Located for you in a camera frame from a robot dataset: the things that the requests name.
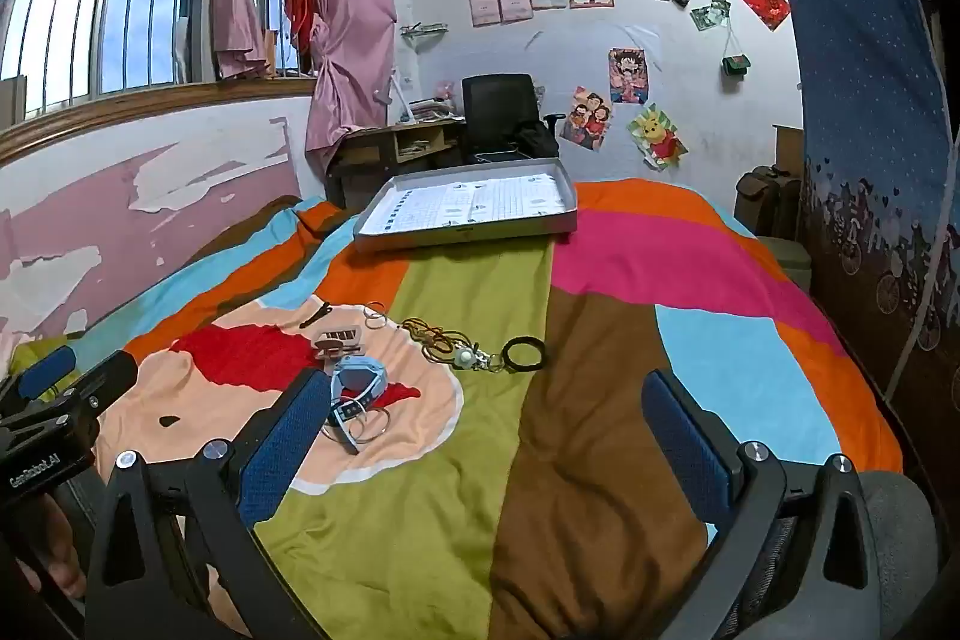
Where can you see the black hair clip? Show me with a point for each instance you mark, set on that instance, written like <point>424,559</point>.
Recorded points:
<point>315,314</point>

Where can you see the blue printed curtain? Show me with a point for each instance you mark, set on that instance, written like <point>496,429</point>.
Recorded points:
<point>862,85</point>

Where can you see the yellow bear poster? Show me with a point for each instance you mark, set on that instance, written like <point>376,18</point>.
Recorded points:
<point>658,136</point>

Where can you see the cartoon family poster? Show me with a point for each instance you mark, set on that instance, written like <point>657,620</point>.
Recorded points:
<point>586,119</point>

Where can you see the brown wooden furniture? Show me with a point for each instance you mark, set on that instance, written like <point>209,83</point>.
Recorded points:
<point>787,149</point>

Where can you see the colourful patchwork blanket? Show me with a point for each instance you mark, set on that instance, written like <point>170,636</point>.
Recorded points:
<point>465,460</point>

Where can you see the small green hanging bag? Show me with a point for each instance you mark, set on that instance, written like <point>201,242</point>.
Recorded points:
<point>736,66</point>

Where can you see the blue smartwatch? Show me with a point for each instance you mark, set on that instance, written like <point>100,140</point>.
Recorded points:
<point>358,376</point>

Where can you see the wooden desk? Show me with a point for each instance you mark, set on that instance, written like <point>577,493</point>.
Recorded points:
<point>375,149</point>

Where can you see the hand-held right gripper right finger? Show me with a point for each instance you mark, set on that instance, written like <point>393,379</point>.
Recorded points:
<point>686,452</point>

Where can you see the person's left hand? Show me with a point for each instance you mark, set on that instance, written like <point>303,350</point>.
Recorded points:
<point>64,565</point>

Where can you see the green photo card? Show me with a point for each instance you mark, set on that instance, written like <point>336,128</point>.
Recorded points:
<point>710,14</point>

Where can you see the small wall shelf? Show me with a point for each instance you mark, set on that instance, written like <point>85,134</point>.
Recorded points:
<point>424,31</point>

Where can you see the grey cardboard tray box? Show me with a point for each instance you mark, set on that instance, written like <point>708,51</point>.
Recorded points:
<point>465,237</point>

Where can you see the anime character poster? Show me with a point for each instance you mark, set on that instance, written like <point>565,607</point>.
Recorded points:
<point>628,76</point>

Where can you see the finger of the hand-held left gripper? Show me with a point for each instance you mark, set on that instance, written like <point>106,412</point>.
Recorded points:
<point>105,381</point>
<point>46,372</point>

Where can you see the black bag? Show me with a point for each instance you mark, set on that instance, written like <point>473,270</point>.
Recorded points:
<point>540,139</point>

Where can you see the brown suitcase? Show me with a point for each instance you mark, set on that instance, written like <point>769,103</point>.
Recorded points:
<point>765,201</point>

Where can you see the wooden window sill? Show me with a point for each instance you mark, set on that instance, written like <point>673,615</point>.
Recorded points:
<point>150,111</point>

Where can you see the grey-green storage box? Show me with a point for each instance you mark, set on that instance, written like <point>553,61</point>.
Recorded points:
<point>787,261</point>

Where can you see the black office chair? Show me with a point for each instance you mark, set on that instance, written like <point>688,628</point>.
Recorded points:
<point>499,108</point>

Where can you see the stack of papers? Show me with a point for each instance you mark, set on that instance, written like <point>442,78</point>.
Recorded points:
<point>433,110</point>

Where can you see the printed paper sheet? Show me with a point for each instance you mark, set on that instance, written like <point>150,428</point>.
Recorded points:
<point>472,201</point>

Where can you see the red paper wall decoration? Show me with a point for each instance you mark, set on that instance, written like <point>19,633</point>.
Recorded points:
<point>765,3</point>

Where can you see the large silver bangle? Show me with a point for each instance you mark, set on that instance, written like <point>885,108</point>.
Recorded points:
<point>386,422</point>

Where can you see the white desk lamp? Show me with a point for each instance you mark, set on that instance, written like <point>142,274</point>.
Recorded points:
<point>397,93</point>

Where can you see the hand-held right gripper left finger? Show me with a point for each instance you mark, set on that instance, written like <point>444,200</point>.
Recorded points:
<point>289,441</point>

